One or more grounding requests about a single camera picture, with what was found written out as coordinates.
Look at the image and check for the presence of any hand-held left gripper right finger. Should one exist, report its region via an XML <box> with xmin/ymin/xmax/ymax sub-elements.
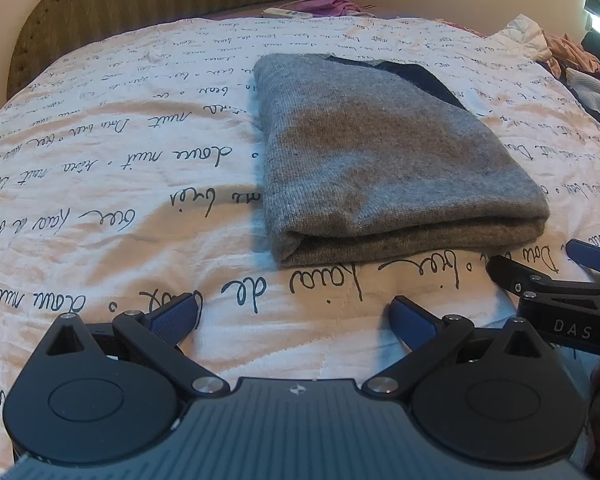
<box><xmin>362</xmin><ymin>297</ymin><xmax>557</xmax><ymax>402</ymax></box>

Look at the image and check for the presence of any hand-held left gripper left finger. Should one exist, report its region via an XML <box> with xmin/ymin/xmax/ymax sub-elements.
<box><xmin>31</xmin><ymin>294</ymin><xmax>231</xmax><ymax>402</ymax></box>

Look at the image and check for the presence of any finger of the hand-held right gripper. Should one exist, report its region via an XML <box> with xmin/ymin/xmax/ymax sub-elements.
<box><xmin>486</xmin><ymin>254</ymin><xmax>557</xmax><ymax>305</ymax></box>
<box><xmin>565</xmin><ymin>239</ymin><xmax>600</xmax><ymax>275</ymax></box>

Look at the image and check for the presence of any grey shirt with navy sleeves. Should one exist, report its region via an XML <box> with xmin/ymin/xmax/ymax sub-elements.
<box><xmin>254</xmin><ymin>52</ymin><xmax>551</xmax><ymax>268</ymax></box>

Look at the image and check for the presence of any white script-printed blanket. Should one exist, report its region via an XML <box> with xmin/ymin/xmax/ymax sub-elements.
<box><xmin>0</xmin><ymin>15</ymin><xmax>600</xmax><ymax>461</ymax></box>

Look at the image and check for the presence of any light teal ribbed cloth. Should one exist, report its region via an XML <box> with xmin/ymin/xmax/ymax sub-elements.
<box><xmin>565</xmin><ymin>67</ymin><xmax>600</xmax><ymax>131</ymax></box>

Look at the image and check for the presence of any pinkish brown cloth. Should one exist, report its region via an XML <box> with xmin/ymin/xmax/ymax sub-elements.
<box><xmin>542</xmin><ymin>34</ymin><xmax>600</xmax><ymax>80</ymax></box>

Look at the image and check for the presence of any olive ribbed bed headboard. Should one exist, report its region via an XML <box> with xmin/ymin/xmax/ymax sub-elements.
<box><xmin>6</xmin><ymin>0</ymin><xmax>353</xmax><ymax>106</ymax></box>

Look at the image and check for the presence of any purple cloth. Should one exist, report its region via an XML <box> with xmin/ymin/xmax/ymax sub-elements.
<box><xmin>305</xmin><ymin>0</ymin><xmax>376</xmax><ymax>18</ymax></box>

